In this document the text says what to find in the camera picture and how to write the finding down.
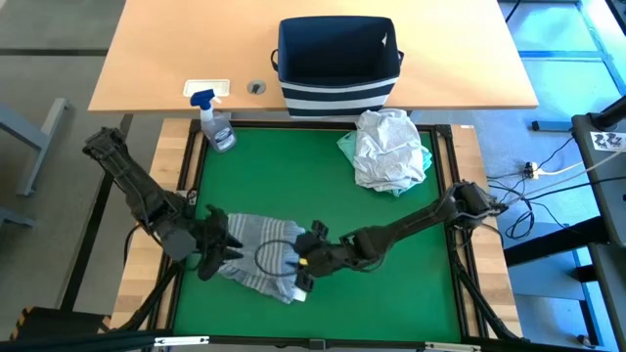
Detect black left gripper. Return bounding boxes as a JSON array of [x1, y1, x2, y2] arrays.
[[192, 203, 246, 282]]

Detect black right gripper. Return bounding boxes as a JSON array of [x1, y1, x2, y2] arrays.
[[291, 219, 344, 295]]

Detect grey striped garment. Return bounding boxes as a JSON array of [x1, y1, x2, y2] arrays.
[[217, 211, 311, 306]]

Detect teal shorts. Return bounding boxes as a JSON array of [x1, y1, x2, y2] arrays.
[[335, 129, 434, 198]]

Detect white patterned collared shirt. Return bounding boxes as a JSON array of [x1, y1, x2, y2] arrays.
[[352, 108, 428, 194]]

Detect navy white-striped laundry basket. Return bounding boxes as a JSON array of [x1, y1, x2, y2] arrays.
[[269, 15, 406, 118]]

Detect green table mat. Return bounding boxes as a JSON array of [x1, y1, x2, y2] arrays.
[[173, 127, 464, 343]]

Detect clear spray bottle blue trigger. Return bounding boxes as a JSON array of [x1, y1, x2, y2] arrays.
[[189, 87, 238, 154]]

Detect black desk foot bar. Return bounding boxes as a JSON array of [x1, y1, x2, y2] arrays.
[[58, 112, 134, 312]]

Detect white desk outlet plate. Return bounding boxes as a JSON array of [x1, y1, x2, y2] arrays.
[[183, 78, 231, 98]]

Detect black case with hazard stripes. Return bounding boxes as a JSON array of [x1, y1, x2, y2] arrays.
[[9, 305, 112, 342]]

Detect light wooden desk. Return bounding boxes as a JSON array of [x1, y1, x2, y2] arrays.
[[87, 0, 539, 114]]

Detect grey metal furniture leg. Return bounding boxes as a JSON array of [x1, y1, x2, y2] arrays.
[[0, 207, 38, 230], [0, 97, 73, 198]]

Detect black cart base beam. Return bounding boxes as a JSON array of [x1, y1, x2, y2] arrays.
[[503, 214, 610, 268]]

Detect grey desk foot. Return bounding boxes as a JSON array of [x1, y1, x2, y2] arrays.
[[531, 119, 574, 133]]

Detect grey black equipment cart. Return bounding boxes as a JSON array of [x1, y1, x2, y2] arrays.
[[570, 95, 626, 352]]

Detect white fiducial marker sticker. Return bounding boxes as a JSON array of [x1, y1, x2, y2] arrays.
[[590, 130, 626, 152]]

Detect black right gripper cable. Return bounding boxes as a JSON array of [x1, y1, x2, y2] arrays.
[[252, 238, 301, 279]]

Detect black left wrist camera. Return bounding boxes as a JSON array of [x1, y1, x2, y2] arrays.
[[163, 228, 198, 262]]

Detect black cable sleeve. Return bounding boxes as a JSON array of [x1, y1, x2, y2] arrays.
[[447, 227, 522, 342], [116, 229, 192, 333]]

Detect black aluminium table frame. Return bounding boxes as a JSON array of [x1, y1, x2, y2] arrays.
[[146, 118, 524, 351]]

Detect silver metal bracket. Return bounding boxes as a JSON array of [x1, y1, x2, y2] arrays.
[[154, 335, 210, 348], [424, 341, 483, 352]]

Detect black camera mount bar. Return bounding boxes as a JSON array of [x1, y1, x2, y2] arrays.
[[0, 330, 170, 352]]

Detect white floor cable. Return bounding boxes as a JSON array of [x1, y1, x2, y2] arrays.
[[537, 146, 626, 178]]

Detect black floor cable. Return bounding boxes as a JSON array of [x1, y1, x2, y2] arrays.
[[488, 175, 626, 202]]

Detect black cylindrical post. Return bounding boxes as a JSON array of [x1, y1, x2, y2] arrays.
[[586, 95, 626, 131]]

